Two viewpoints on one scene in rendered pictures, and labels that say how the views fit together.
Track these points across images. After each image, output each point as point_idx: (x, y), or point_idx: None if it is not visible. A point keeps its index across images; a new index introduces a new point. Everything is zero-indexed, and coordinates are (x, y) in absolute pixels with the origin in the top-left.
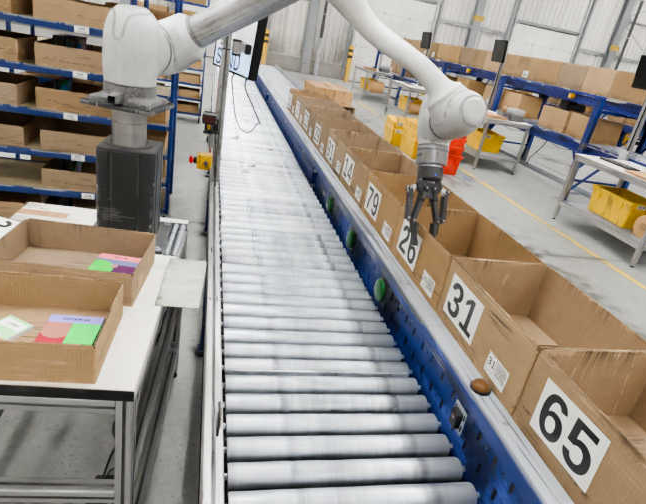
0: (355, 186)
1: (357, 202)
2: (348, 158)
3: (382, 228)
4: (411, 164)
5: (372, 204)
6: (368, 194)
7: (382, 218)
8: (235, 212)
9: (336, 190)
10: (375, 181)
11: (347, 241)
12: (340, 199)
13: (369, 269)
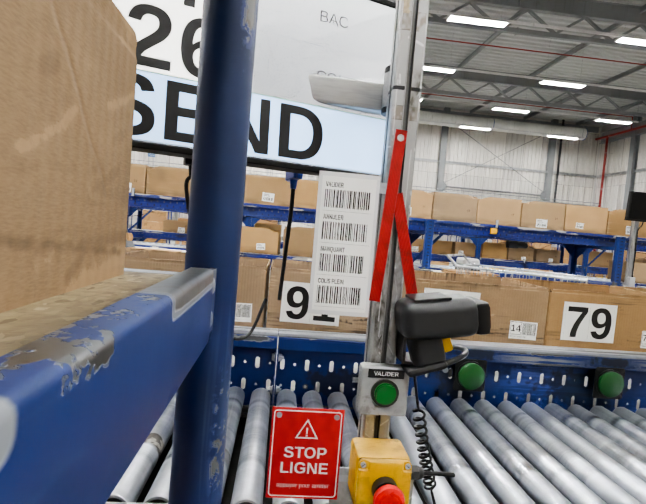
0: (503, 324)
1: (524, 343)
2: (443, 293)
3: (638, 342)
4: (426, 276)
5: (591, 326)
6: (569, 319)
7: (633, 331)
8: (591, 490)
9: (482, 346)
10: (585, 296)
11: (613, 388)
12: (517, 352)
13: None
